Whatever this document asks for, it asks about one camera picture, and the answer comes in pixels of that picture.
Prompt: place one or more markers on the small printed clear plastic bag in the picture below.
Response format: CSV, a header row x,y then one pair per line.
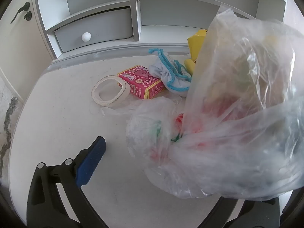
x,y
147,121

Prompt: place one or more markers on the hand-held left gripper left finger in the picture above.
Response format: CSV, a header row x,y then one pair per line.
x,y
91,161

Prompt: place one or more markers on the white cloth with blue trim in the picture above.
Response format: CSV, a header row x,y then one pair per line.
x,y
163,72

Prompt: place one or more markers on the white door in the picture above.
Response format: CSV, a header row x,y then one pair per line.
x,y
21,49

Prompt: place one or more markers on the yellow banana toy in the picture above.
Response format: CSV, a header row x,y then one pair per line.
x,y
189,64

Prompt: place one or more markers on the grey drawer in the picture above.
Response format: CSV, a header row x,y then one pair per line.
x,y
106,28

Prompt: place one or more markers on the yellow cardboard box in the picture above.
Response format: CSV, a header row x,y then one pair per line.
x,y
197,44

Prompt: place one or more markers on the white round drawer knob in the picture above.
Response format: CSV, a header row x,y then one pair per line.
x,y
86,36

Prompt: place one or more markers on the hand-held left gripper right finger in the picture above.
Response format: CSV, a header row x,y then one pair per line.
x,y
261,215

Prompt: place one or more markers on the large clear plastic bag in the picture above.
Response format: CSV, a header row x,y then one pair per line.
x,y
239,104

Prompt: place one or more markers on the white tape roll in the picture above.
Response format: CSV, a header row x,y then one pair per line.
x,y
96,95

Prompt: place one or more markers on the pink cartoon box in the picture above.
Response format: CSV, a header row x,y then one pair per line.
x,y
142,80

